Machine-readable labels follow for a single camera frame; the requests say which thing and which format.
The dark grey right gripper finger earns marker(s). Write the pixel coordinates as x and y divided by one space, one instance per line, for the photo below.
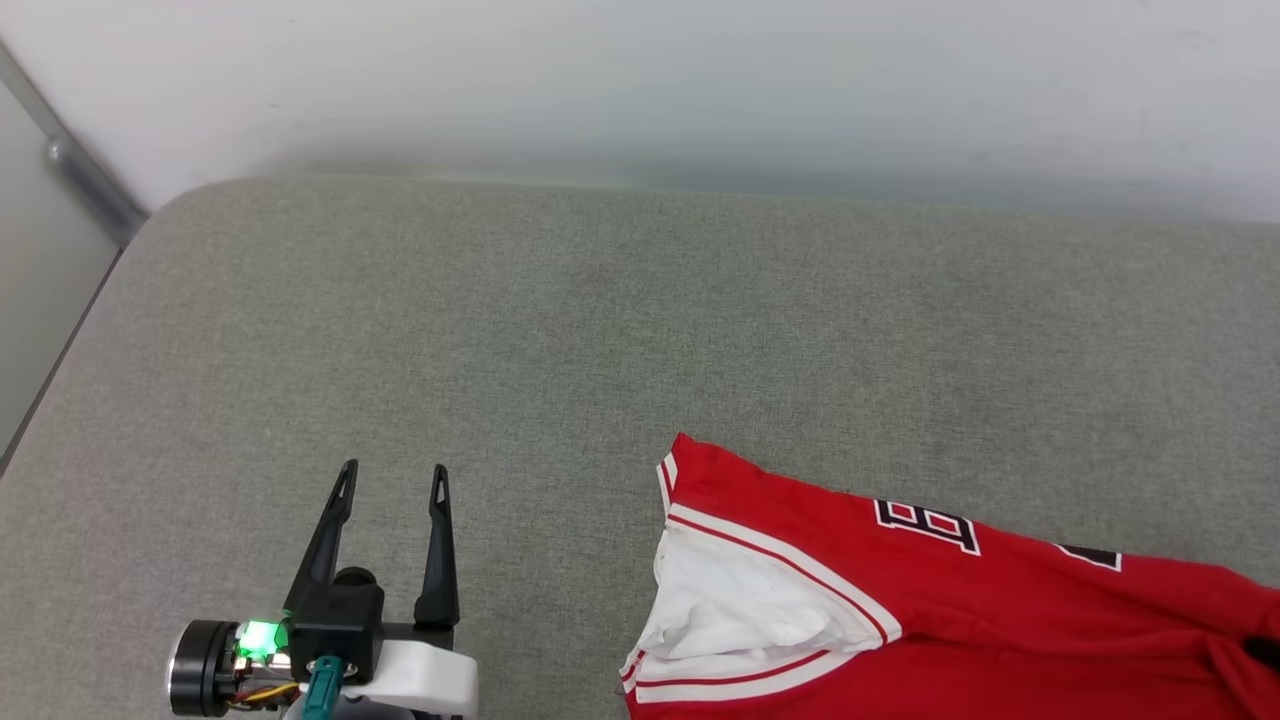
1262 652

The red white basketball jersey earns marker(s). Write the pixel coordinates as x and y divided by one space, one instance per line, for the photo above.
900 620

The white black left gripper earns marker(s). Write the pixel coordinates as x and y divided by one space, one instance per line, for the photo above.
420 675

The light grey side panel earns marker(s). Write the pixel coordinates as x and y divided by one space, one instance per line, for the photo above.
40 280

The grey metal frame strip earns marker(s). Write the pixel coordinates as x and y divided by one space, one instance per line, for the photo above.
80 170

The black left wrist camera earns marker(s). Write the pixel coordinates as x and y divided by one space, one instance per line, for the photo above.
335 612

